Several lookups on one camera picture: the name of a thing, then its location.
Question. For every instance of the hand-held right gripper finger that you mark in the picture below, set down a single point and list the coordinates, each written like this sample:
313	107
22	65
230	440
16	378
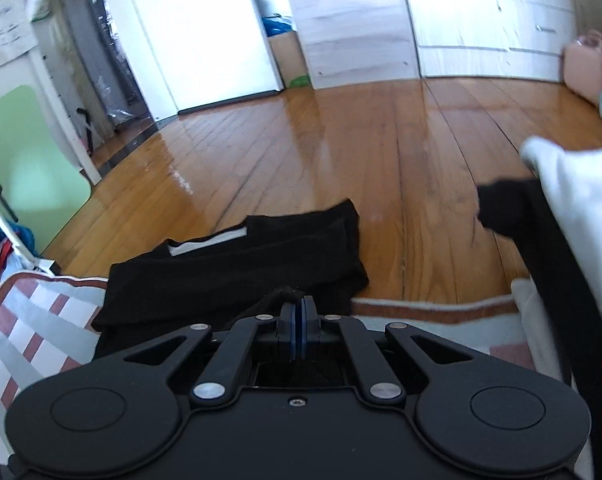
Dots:
307	332
295	332

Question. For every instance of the black garment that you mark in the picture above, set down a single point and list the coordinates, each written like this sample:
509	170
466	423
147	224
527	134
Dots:
231	270

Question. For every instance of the dark cloth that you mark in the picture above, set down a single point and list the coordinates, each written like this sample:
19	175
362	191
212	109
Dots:
506	205

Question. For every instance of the small green object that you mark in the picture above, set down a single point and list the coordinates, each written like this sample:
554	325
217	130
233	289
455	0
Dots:
300	81

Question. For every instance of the plaid blanket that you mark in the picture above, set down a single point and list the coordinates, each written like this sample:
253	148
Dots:
31	320

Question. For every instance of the cardboard box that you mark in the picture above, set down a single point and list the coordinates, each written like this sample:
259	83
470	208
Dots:
288	57

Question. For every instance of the blue cloth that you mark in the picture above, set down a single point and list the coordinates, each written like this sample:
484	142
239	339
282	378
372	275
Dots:
18	235

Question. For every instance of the white garment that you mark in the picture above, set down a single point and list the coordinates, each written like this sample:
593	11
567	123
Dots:
581	195

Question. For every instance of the blue plastic bag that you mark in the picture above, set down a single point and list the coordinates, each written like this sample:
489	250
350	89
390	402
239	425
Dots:
277	26

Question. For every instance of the light wooden wardrobe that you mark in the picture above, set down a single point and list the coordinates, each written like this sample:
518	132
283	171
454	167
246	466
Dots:
351	25

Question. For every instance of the pink bag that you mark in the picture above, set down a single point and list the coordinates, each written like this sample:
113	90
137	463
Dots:
583	67

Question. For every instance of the white drawer cabinet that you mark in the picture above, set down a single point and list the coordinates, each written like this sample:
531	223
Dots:
506	5

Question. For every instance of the white wall poster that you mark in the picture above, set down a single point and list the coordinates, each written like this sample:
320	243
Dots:
3	30

